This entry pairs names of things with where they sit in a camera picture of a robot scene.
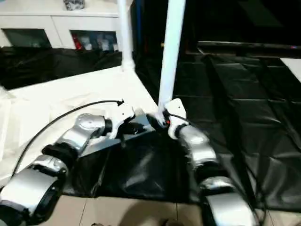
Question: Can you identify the white board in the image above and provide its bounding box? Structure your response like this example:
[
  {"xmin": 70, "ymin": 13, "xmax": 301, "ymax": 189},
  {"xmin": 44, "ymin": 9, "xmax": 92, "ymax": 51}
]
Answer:
[{"xmin": 280, "ymin": 57, "xmax": 301, "ymax": 84}]

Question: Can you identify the dark grey bundle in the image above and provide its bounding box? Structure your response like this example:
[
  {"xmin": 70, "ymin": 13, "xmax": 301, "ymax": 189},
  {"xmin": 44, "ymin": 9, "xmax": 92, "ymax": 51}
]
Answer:
[{"xmin": 63, "ymin": 0, "xmax": 86, "ymax": 12}]

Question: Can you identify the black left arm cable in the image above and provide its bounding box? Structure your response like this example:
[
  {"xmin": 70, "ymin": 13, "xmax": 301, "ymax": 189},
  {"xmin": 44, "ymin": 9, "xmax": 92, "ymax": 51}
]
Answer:
[{"xmin": 11, "ymin": 98, "xmax": 126, "ymax": 180}]

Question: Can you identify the white glass-door cabinet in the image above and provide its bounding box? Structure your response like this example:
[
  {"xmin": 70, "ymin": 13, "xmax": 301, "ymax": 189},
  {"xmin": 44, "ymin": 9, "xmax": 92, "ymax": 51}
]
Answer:
[{"xmin": 0, "ymin": 0, "xmax": 123, "ymax": 52}]

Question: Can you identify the black plastic mat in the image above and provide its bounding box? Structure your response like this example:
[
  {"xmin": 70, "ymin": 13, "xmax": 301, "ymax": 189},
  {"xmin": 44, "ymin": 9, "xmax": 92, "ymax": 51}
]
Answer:
[{"xmin": 0, "ymin": 46, "xmax": 301, "ymax": 211}]

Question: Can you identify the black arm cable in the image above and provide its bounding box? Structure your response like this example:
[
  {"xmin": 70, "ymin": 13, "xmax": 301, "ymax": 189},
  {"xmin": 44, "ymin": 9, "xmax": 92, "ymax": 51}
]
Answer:
[
  {"xmin": 168, "ymin": 113, "xmax": 267, "ymax": 213},
  {"xmin": 11, "ymin": 98, "xmax": 126, "ymax": 180}
]

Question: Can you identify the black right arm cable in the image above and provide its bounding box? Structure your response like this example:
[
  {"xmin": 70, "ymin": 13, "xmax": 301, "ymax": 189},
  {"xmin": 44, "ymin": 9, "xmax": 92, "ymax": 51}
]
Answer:
[{"xmin": 168, "ymin": 113, "xmax": 267, "ymax": 213}]

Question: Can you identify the black metal rail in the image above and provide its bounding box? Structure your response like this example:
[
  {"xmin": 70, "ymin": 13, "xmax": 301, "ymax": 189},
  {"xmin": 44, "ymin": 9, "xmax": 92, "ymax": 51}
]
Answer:
[{"xmin": 197, "ymin": 40, "xmax": 301, "ymax": 52}]

